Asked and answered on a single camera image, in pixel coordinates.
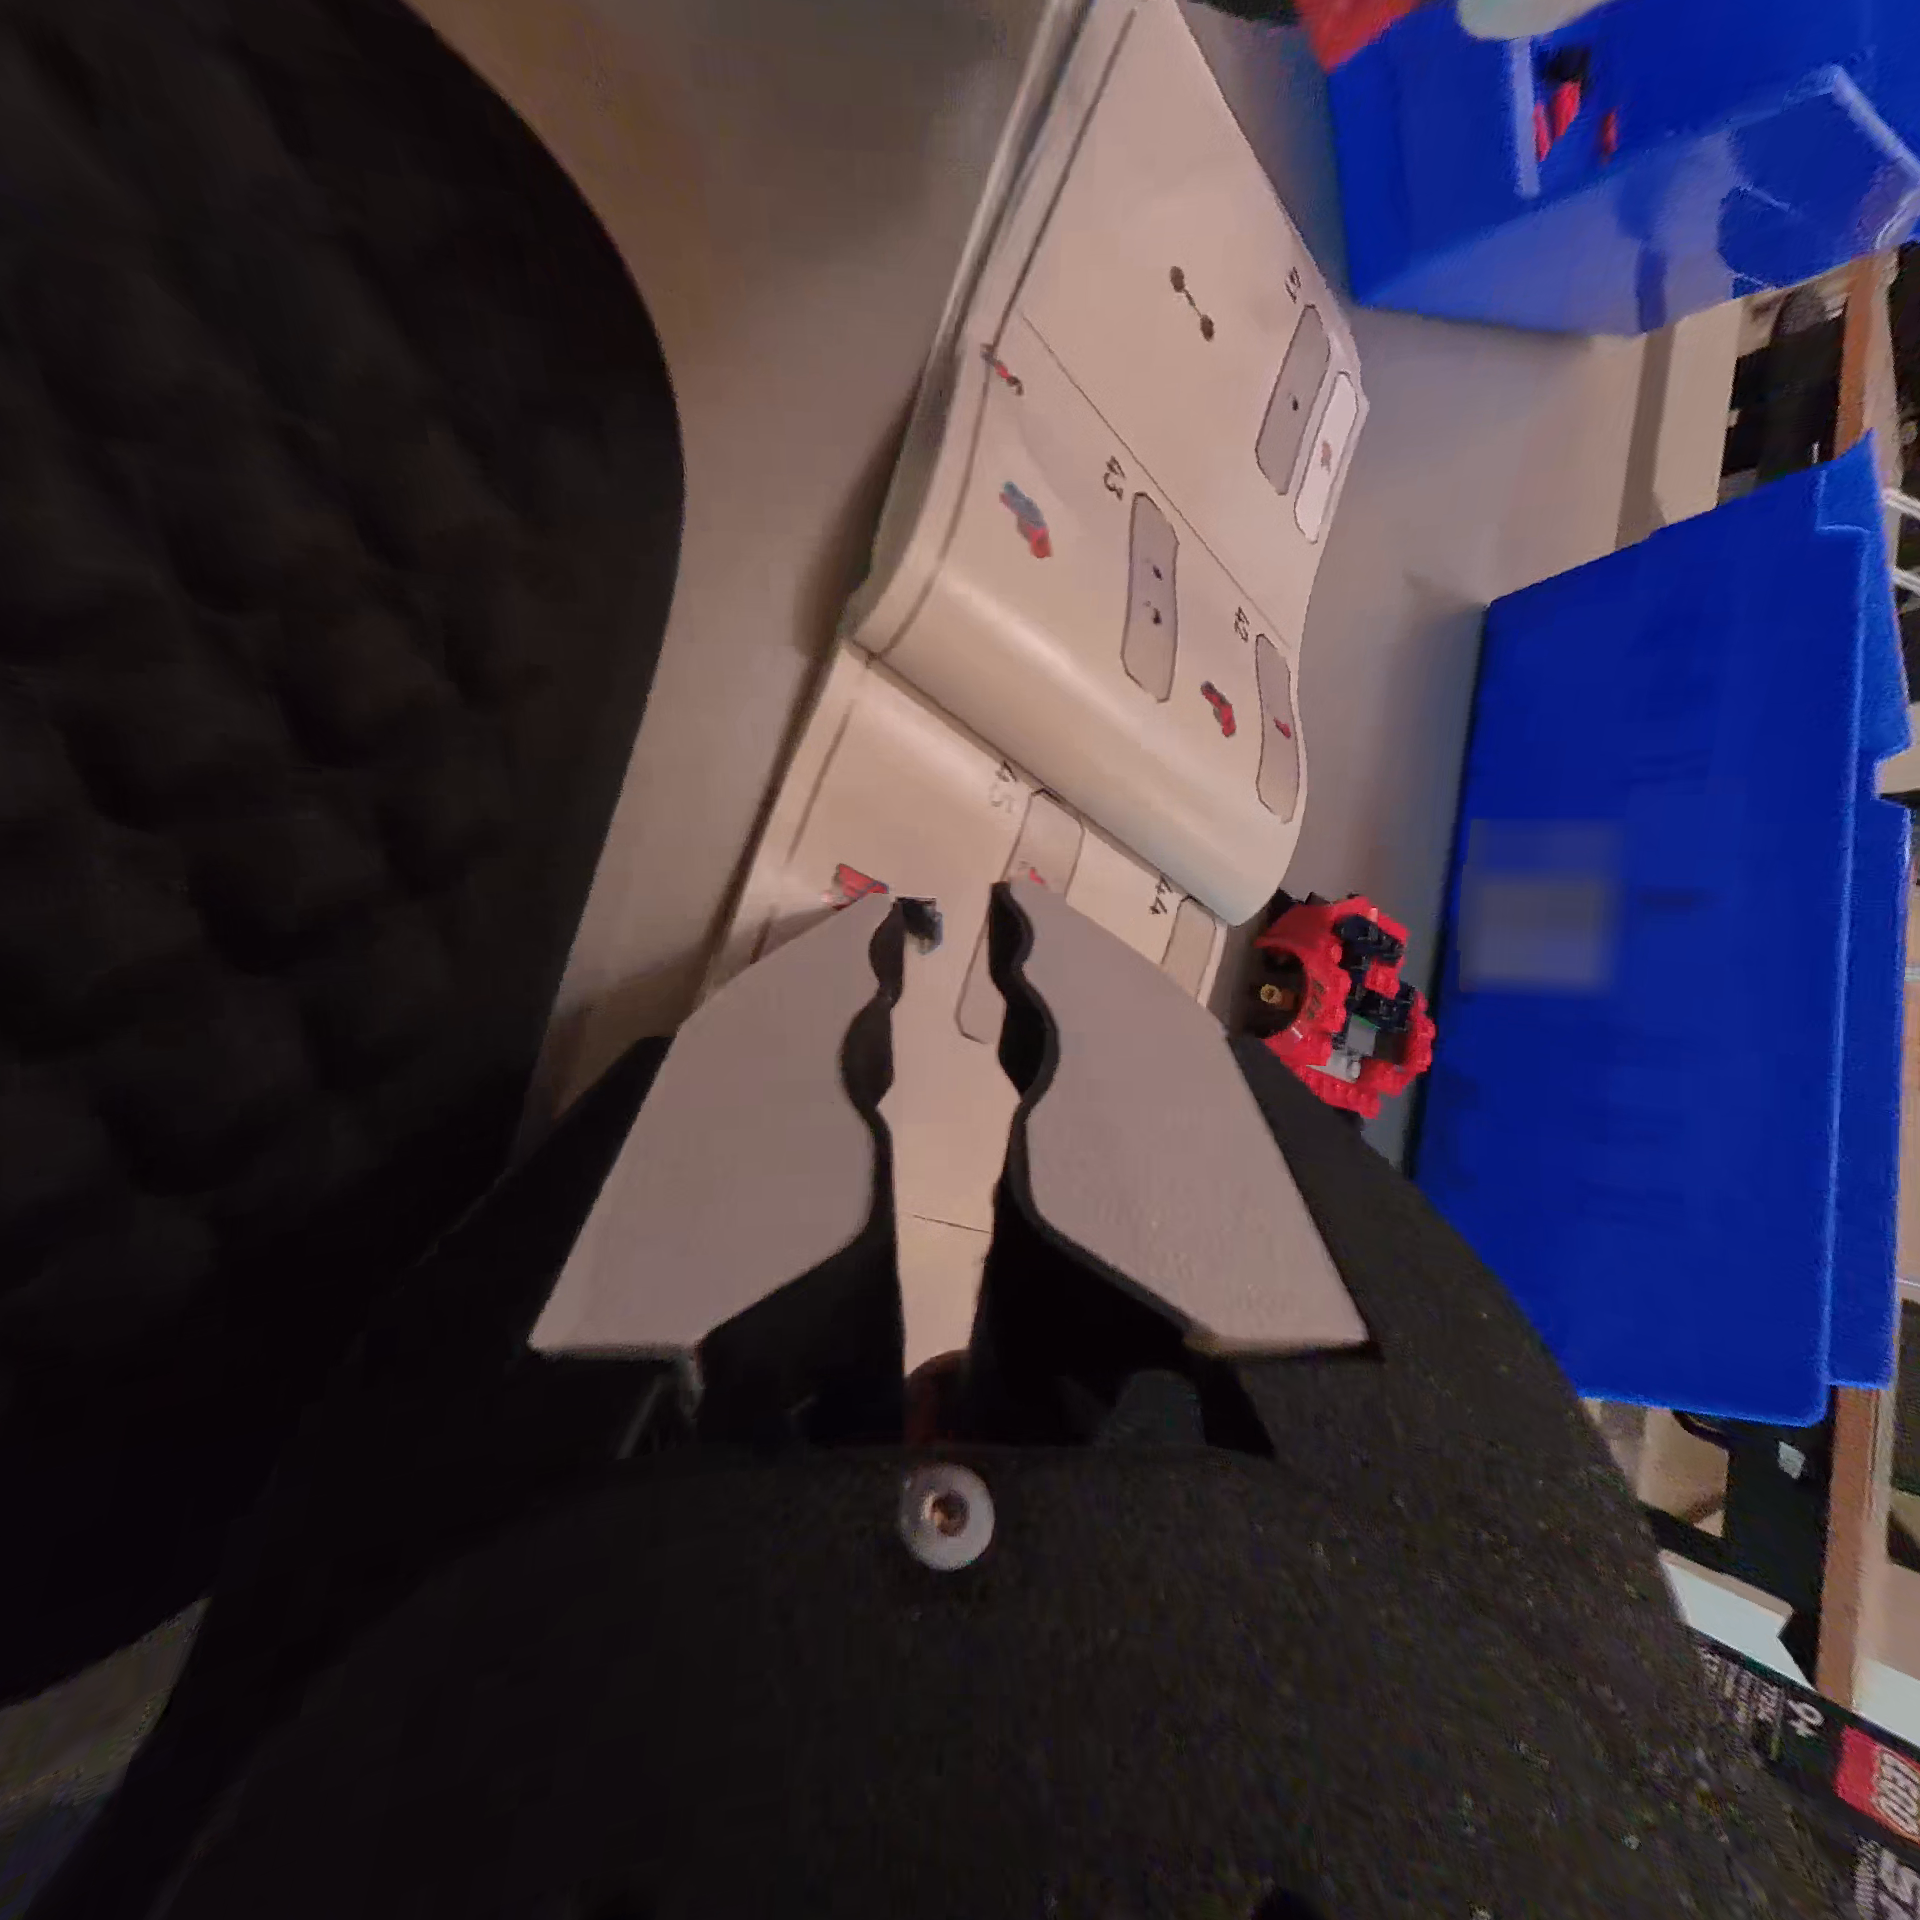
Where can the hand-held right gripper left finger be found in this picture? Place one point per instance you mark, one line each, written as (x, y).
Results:
(721, 1185)

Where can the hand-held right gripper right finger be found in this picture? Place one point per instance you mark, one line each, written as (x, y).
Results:
(1185, 1185)

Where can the tiny black lego piece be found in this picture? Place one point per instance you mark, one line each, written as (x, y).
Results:
(920, 921)

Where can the red and black lego car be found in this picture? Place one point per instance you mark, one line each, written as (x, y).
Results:
(1320, 991)

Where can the lego instruction booklet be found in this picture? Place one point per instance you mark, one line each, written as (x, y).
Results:
(1080, 569)

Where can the lego set box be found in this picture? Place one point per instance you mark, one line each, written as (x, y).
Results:
(1845, 1787)

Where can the loose red lego pieces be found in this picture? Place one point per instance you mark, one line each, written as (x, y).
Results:
(1560, 112)

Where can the blue plastic bin with label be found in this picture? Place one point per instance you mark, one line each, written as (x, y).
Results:
(1650, 1125)

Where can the black quilted foam pad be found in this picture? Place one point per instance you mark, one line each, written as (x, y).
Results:
(301, 750)

